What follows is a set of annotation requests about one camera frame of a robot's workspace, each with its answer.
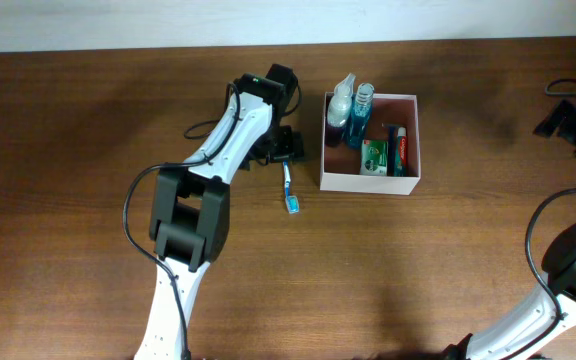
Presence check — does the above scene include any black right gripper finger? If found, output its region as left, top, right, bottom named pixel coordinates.
left=557, top=106, right=576, bottom=146
left=533, top=100, right=574, bottom=138

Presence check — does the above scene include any blue white toothbrush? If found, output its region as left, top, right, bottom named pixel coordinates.
left=283, top=161, right=300, bottom=214

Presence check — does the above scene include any blue mouthwash bottle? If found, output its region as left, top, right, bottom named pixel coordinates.
left=343, top=83, right=375, bottom=149

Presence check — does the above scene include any green white soap box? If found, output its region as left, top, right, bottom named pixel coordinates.
left=360, top=139, right=388, bottom=176

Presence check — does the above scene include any blue disposable razor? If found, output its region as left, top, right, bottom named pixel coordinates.
left=382, top=123, right=399, bottom=176

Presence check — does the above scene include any green white toothpaste tube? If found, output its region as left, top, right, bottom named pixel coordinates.
left=394, top=127, right=407, bottom=177

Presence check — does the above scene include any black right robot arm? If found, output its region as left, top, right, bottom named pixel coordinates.
left=440, top=78, right=576, bottom=360

